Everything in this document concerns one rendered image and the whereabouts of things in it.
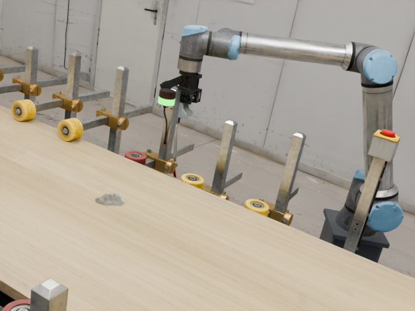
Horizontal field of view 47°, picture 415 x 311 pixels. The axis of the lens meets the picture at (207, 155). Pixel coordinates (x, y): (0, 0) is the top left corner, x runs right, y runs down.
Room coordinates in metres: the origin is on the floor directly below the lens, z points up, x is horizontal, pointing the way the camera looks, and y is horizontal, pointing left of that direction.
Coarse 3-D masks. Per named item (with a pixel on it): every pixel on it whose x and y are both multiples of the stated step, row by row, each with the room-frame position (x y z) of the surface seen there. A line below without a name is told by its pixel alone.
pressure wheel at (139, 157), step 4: (128, 152) 1.64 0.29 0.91; (132, 152) 1.66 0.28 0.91; (136, 152) 1.66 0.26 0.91; (140, 152) 1.66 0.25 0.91; (124, 156) 1.63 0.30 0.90; (128, 156) 1.61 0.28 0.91; (132, 156) 1.62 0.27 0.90; (136, 156) 1.63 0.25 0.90; (140, 156) 1.64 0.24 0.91; (144, 156) 1.64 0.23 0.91; (136, 160) 1.60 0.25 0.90; (140, 160) 1.61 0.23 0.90; (144, 160) 1.62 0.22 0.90; (144, 164) 1.62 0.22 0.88
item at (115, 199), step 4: (104, 196) 1.26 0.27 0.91; (108, 196) 1.26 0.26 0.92; (112, 196) 1.26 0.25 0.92; (116, 196) 1.28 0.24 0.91; (120, 196) 1.29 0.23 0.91; (96, 200) 1.24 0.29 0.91; (100, 200) 1.24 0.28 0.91; (104, 200) 1.25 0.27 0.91; (108, 200) 1.24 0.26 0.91; (112, 200) 1.25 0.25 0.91; (116, 200) 1.25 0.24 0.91; (120, 200) 1.26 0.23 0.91; (112, 204) 1.24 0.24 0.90; (116, 204) 1.24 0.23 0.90; (120, 204) 1.25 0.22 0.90
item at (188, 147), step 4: (184, 144) 1.96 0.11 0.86; (188, 144) 1.97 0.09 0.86; (192, 144) 1.98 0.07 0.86; (172, 148) 1.89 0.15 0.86; (180, 148) 1.91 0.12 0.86; (184, 148) 1.92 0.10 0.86; (188, 148) 1.96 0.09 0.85; (192, 148) 1.99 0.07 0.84; (172, 152) 1.84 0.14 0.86; (180, 152) 1.90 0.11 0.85; (184, 152) 1.93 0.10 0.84; (172, 156) 1.85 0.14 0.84; (148, 160) 1.71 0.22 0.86; (152, 160) 1.72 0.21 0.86; (148, 164) 1.69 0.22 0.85; (152, 164) 1.72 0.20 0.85
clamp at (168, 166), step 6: (150, 156) 1.74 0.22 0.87; (156, 156) 1.75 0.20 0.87; (156, 162) 1.73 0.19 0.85; (162, 162) 1.71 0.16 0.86; (168, 162) 1.72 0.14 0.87; (174, 162) 1.73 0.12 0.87; (156, 168) 1.73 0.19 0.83; (162, 168) 1.71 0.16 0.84; (168, 168) 1.70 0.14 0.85; (174, 168) 1.74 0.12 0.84
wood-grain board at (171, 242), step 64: (0, 128) 1.65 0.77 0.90; (0, 192) 1.19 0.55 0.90; (64, 192) 1.26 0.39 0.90; (128, 192) 1.34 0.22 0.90; (192, 192) 1.43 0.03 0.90; (0, 256) 0.91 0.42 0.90; (64, 256) 0.96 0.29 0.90; (128, 256) 1.01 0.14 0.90; (192, 256) 1.06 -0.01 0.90; (256, 256) 1.12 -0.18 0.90; (320, 256) 1.18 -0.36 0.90
